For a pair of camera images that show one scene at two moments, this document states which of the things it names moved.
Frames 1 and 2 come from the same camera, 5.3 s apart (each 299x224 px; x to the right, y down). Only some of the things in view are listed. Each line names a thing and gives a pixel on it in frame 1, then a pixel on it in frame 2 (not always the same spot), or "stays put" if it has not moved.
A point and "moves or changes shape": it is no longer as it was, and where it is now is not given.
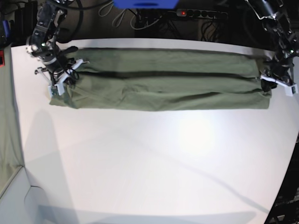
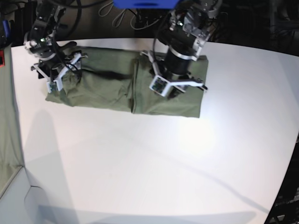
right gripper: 280,72 → 175,68
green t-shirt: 166,79 moves or changes shape
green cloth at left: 11,160 stays put
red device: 2,59 stays put
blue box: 145,4 stays put
